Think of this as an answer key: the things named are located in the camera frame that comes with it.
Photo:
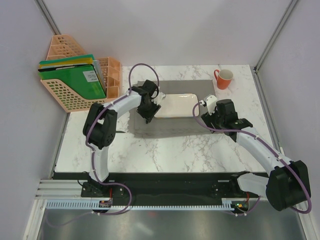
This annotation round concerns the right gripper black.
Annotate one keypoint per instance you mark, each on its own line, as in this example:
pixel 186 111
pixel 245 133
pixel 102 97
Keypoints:
pixel 208 118

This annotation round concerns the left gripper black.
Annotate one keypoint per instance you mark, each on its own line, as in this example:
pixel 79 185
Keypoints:
pixel 149 116

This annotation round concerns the white rectangular plate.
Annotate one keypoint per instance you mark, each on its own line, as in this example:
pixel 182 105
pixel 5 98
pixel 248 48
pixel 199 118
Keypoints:
pixel 177 106

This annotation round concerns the grey placemat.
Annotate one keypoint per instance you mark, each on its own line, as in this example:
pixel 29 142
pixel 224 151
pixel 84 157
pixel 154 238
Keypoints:
pixel 173 127

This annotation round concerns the orange mug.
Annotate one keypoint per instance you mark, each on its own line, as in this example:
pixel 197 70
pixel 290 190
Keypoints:
pixel 223 78

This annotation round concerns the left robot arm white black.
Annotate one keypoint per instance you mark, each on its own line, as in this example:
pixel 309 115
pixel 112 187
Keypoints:
pixel 100 131

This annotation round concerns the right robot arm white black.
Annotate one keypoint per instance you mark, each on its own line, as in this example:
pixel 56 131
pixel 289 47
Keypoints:
pixel 287 182

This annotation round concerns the green folder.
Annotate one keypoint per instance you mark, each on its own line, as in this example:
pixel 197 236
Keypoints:
pixel 81 78

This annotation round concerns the yellow folder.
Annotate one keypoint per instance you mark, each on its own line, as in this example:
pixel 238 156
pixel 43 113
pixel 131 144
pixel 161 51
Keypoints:
pixel 81 59

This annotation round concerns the peach file organizer rack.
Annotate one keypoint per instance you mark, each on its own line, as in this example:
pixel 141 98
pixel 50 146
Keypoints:
pixel 108 70

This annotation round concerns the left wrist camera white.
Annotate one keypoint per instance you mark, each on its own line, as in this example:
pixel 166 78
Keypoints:
pixel 159 98

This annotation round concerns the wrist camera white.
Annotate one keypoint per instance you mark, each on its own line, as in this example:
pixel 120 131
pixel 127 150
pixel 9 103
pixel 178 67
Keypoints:
pixel 159 98
pixel 210 102

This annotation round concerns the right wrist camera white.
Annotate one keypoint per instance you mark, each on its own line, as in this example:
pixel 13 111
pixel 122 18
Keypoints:
pixel 210 102

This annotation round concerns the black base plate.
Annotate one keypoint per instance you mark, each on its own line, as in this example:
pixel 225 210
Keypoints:
pixel 170 188

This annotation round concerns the white cable duct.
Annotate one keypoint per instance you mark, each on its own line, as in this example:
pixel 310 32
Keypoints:
pixel 97 204

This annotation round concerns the aluminium rail profile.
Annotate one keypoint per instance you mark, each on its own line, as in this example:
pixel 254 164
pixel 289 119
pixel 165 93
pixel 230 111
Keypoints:
pixel 56 189

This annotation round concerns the right aluminium frame post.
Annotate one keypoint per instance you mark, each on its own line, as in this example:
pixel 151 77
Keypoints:
pixel 276 34

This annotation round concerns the aluminium frame post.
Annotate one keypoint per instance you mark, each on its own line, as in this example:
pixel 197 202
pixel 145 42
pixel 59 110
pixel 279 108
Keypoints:
pixel 276 34
pixel 48 16

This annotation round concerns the left aluminium frame post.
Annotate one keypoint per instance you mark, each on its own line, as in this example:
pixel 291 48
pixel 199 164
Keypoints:
pixel 48 16

